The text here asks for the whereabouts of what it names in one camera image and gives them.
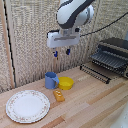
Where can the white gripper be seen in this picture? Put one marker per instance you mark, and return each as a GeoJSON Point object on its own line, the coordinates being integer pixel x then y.
{"type": "Point", "coordinates": [63, 39]}

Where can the yellow bowl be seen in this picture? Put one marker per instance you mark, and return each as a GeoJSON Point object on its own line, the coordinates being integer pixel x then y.
{"type": "Point", "coordinates": [66, 83]}

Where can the blue cup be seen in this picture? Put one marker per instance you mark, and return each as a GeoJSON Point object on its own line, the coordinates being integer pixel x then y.
{"type": "Point", "coordinates": [51, 80]}

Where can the orange rectangular block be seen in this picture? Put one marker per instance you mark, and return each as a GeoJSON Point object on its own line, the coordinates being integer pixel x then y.
{"type": "Point", "coordinates": [59, 95]}

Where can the white patterned plate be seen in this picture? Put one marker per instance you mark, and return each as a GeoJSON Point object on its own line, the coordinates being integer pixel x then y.
{"type": "Point", "coordinates": [28, 106]}

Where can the wooden frame post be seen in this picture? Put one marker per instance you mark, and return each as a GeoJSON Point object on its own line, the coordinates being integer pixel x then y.
{"type": "Point", "coordinates": [3, 43]}

